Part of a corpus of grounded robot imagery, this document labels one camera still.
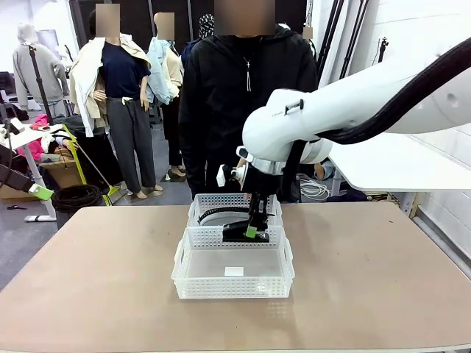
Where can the black office chair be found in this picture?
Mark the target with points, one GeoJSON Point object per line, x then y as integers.
{"type": "Point", "coordinates": [6, 82]}

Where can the black stapler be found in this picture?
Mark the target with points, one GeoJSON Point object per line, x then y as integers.
{"type": "Point", "coordinates": [235, 236]}

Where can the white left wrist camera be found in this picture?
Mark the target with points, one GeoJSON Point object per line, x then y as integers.
{"type": "Point", "coordinates": [14, 125]}

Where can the brown cardboard box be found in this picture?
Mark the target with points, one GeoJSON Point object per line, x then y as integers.
{"type": "Point", "coordinates": [62, 174]}

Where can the black light stand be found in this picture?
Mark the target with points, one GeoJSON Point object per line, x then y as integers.
{"type": "Point", "coordinates": [327, 22]}
{"type": "Point", "coordinates": [355, 33]}

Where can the bystander with blurred face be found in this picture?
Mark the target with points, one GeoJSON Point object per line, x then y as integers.
{"type": "Point", "coordinates": [307, 33]}

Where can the mannequin with bucket hat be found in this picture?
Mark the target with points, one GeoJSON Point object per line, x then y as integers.
{"type": "Point", "coordinates": [207, 25]}

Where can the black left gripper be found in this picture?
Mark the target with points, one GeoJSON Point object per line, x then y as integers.
{"type": "Point", "coordinates": [7, 162]}

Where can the black scissors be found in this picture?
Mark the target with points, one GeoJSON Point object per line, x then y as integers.
{"type": "Point", "coordinates": [15, 207]}

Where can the grey CAMPUS pencil pouch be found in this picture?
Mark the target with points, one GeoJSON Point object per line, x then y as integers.
{"type": "Point", "coordinates": [221, 220]}

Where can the black tripod pole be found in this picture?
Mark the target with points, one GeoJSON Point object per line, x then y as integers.
{"type": "Point", "coordinates": [38, 84]}

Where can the pink garment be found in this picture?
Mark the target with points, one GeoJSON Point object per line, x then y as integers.
{"type": "Point", "coordinates": [35, 150]}

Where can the large white table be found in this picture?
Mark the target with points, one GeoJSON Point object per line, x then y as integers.
{"type": "Point", "coordinates": [386, 165]}

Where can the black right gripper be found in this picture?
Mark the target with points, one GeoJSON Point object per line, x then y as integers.
{"type": "Point", "coordinates": [261, 184]}

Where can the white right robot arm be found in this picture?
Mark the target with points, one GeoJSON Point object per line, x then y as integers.
{"type": "Point", "coordinates": [331, 106]}

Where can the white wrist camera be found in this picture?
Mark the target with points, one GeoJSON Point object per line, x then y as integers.
{"type": "Point", "coordinates": [222, 175]}
{"type": "Point", "coordinates": [14, 125]}

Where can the black mannequin base plate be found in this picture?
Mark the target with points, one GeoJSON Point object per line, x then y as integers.
{"type": "Point", "coordinates": [176, 175]}

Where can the white basket label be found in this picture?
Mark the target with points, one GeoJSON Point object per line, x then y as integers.
{"type": "Point", "coordinates": [234, 272]}

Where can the person in black hoodie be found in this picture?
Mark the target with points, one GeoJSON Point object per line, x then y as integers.
{"type": "Point", "coordinates": [221, 110]}

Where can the small white desk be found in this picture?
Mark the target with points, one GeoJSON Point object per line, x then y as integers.
{"type": "Point", "coordinates": [25, 136]}

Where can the green broom and dustpan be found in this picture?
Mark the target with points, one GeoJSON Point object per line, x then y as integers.
{"type": "Point", "coordinates": [79, 162]}

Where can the person's right hand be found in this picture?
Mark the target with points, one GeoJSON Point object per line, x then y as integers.
{"type": "Point", "coordinates": [241, 162]}

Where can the mannequin with grey hoodie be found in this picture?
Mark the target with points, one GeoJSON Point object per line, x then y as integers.
{"type": "Point", "coordinates": [48, 70]}

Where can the white perforated plastic basket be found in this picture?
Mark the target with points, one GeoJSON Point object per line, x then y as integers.
{"type": "Point", "coordinates": [217, 200]}
{"type": "Point", "coordinates": [235, 287]}

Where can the pink cloth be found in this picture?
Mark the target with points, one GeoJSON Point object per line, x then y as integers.
{"type": "Point", "coordinates": [39, 123]}

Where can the mannequin with navy shirt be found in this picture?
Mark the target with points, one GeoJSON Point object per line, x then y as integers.
{"type": "Point", "coordinates": [121, 73]}

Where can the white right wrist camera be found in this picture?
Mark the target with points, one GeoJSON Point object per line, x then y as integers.
{"type": "Point", "coordinates": [222, 175]}

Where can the black tripod with camera mount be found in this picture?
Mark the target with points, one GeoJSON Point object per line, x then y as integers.
{"type": "Point", "coordinates": [382, 49]}

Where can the mannequin with light blue shirt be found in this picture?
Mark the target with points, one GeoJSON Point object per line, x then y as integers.
{"type": "Point", "coordinates": [173, 73]}

